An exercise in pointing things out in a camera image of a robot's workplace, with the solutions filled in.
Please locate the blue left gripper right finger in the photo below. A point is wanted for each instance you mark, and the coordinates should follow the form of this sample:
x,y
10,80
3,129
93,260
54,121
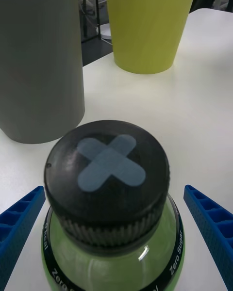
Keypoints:
x,y
213,230

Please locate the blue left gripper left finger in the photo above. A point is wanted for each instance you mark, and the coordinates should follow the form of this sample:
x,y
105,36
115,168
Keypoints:
x,y
17,230

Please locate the green bottle with black cap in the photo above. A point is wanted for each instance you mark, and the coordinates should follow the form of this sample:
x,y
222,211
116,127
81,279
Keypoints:
x,y
106,198

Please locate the grey plastic bin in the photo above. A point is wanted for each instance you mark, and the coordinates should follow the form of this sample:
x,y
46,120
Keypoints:
x,y
36,65

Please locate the yellow-green plastic bin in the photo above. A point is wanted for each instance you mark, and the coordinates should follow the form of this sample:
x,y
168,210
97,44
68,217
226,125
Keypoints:
x,y
145,29

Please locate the white round stand base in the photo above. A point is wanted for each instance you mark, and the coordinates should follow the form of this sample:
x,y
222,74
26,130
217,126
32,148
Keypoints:
x,y
105,32

